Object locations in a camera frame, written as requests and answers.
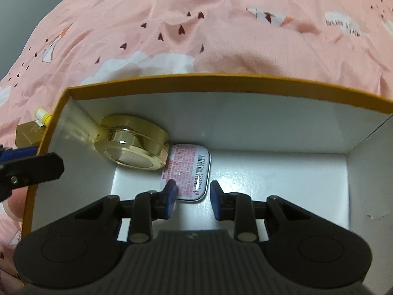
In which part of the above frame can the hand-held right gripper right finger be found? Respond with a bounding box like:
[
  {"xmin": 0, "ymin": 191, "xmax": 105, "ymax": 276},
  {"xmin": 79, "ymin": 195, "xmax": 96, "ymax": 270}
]
[{"xmin": 210, "ymin": 181, "xmax": 308, "ymax": 243}]

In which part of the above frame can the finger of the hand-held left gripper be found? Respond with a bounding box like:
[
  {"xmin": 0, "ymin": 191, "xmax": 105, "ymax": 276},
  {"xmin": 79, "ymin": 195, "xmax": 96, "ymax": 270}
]
[{"xmin": 0, "ymin": 146, "xmax": 65, "ymax": 203}]

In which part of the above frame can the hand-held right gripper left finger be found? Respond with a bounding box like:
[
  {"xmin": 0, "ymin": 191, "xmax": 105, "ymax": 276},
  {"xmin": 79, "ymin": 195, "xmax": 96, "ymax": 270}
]
[{"xmin": 74, "ymin": 181, "xmax": 178, "ymax": 243}]

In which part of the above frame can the white tin with pink label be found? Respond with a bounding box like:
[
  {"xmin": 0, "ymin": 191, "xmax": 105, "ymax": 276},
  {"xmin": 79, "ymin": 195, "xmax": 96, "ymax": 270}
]
[{"xmin": 160, "ymin": 143, "xmax": 212, "ymax": 203}]

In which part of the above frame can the yellow cardboard box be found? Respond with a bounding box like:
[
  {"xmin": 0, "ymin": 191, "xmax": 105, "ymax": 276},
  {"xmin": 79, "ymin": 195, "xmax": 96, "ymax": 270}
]
[{"xmin": 21, "ymin": 73, "xmax": 393, "ymax": 292}]

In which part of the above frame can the small gold box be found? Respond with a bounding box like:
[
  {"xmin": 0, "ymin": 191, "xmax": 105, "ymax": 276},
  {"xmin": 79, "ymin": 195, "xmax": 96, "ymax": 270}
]
[{"xmin": 15, "ymin": 121, "xmax": 48, "ymax": 147}]

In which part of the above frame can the yellow squeeze bottle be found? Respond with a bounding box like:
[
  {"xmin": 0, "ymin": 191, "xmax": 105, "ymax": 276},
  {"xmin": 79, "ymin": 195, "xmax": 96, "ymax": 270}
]
[{"xmin": 35, "ymin": 107, "xmax": 53, "ymax": 127}]

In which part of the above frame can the gold round compact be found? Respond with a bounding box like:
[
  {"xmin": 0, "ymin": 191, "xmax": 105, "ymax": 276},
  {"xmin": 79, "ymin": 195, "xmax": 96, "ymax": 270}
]
[{"xmin": 94, "ymin": 114, "xmax": 170, "ymax": 171}]

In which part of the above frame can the pink printed blanket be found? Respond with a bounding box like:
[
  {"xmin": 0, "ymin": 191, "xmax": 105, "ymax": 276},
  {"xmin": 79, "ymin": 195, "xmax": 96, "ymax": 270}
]
[{"xmin": 0, "ymin": 0, "xmax": 393, "ymax": 283}]

